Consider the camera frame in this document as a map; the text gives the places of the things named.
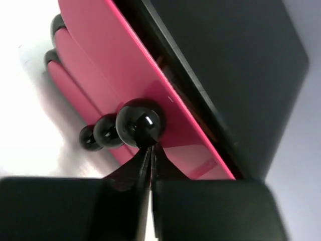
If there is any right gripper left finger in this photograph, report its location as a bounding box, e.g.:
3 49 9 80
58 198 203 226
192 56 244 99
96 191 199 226
105 147 152 240

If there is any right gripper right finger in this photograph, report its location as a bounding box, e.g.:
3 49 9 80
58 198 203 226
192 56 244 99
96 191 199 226
151 143 186 240

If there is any pink drawer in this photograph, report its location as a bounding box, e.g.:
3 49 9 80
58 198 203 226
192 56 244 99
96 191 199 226
44 49 102 151
55 1 234 179
45 14 137 164

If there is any black drawer cabinet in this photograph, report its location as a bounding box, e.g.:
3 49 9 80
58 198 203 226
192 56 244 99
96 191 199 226
115 1 309 180

